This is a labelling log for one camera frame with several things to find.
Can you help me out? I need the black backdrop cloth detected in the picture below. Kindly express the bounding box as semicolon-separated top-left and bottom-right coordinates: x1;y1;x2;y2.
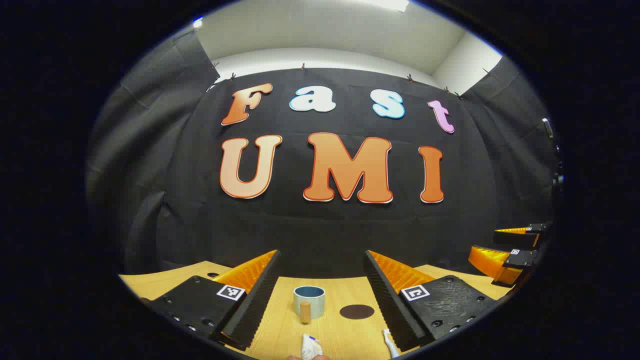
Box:
85;30;563;281

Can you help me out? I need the white toothbrush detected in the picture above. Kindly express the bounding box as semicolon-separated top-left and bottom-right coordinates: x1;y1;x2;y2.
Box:
382;328;401;359

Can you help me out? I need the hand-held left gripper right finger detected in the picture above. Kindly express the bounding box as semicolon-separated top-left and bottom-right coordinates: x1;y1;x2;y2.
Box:
363;249;499;353

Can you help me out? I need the metal stand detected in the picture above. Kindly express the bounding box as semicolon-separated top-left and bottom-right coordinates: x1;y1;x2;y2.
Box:
542;117;565;197

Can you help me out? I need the wooden desktop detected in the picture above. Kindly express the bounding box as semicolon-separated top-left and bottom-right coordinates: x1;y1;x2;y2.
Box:
118;260;516;360

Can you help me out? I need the dark brown round coaster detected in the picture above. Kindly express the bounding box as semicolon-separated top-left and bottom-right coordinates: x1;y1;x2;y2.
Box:
339;304;375;320

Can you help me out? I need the white toothpaste tube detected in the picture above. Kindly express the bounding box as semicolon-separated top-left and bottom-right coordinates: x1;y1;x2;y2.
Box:
301;334;324;360

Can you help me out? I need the pale blue cup wooden handle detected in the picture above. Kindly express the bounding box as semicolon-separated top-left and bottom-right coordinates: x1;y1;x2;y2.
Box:
293;285;326;325

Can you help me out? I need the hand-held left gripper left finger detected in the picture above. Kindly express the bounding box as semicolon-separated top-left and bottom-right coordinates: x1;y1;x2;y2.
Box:
149;249;281;352

